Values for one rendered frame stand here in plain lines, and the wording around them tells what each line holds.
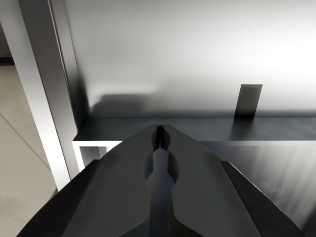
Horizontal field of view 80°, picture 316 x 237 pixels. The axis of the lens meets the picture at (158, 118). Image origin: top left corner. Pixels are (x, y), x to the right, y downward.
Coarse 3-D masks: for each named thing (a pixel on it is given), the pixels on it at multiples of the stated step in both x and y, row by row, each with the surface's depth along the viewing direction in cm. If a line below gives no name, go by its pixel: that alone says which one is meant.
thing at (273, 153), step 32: (96, 128) 15; (128, 128) 15; (192, 128) 14; (224, 128) 14; (256, 128) 14; (288, 128) 14; (160, 160) 18; (256, 160) 18; (288, 160) 18; (160, 192) 20; (288, 192) 20; (160, 224) 23
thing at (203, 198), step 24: (168, 144) 11; (192, 144) 10; (168, 168) 10; (192, 168) 8; (216, 168) 8; (192, 192) 7; (216, 192) 7; (192, 216) 6; (216, 216) 6; (240, 216) 6
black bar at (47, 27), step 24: (24, 0) 10; (48, 0) 11; (48, 24) 11; (48, 48) 12; (72, 48) 13; (48, 72) 12; (72, 72) 13; (48, 96) 13; (72, 96) 13; (72, 120) 14; (72, 144) 15; (72, 168) 16
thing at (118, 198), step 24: (120, 144) 10; (144, 144) 10; (120, 168) 8; (144, 168) 9; (96, 192) 7; (120, 192) 7; (144, 192) 7; (72, 216) 6; (96, 216) 6; (120, 216) 6; (144, 216) 6
